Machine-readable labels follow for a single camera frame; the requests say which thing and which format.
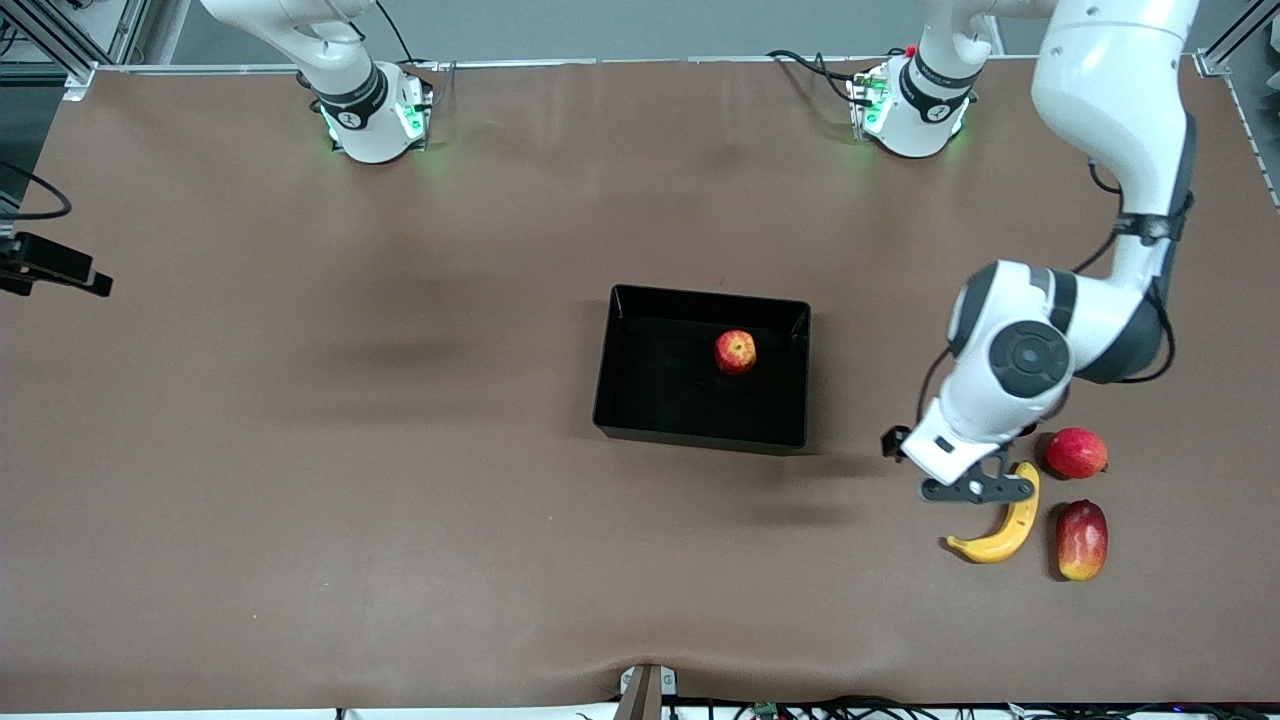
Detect yellow banana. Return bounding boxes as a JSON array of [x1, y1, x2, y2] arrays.
[[945, 462, 1042, 564]]

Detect red yellow apple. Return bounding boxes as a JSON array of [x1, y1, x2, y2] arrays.
[[714, 329, 758, 377]]

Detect black rectangular box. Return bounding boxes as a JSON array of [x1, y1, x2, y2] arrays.
[[592, 284, 812, 456]]

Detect red yellow mango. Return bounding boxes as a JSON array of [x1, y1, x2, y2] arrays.
[[1056, 499, 1109, 582]]

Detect large table cover mat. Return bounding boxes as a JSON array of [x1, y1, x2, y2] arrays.
[[0, 57, 1280, 713]]

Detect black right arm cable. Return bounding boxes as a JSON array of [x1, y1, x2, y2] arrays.
[[0, 160, 73, 221]]

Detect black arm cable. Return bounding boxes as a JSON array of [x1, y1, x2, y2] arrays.
[[915, 115, 1198, 426], [0, 160, 73, 221]]

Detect grey clamp with brown post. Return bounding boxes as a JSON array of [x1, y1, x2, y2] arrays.
[[615, 663, 679, 720]]

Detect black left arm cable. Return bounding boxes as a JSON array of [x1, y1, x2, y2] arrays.
[[915, 115, 1198, 426]]

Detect black base cables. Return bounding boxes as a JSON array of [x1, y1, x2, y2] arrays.
[[768, 48, 871, 106]]

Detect black thin base cable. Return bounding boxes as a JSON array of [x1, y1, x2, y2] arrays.
[[375, 0, 416, 66]]

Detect metal table edge rail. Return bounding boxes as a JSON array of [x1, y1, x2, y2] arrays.
[[95, 55, 1201, 76]]

